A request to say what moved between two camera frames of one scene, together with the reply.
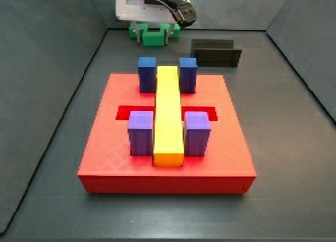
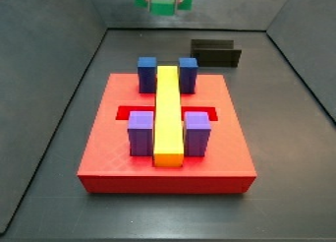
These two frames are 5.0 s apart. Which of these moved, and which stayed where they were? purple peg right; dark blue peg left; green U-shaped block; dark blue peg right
Moved: green U-shaped block
Stayed: dark blue peg left; dark blue peg right; purple peg right
